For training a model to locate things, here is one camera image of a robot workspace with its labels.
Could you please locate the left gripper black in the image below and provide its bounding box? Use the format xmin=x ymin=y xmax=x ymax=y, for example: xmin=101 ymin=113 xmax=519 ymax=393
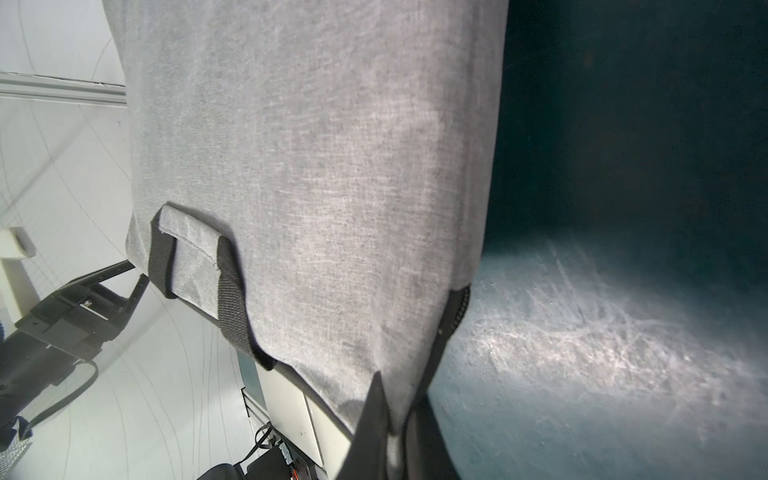
xmin=1 ymin=260 xmax=150 ymax=450

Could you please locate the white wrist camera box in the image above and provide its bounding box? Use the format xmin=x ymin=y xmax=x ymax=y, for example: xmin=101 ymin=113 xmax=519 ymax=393
xmin=1 ymin=227 xmax=40 ymax=325

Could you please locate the grey laptop sleeve bag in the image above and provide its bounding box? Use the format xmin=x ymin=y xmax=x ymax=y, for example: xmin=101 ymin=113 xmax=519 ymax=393
xmin=104 ymin=1 xmax=508 ymax=431

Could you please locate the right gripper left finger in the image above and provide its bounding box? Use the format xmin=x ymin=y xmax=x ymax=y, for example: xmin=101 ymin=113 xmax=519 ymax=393
xmin=336 ymin=372 xmax=389 ymax=480

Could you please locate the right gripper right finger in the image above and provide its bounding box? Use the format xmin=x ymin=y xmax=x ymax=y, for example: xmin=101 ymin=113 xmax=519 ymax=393
xmin=404 ymin=396 xmax=460 ymax=480

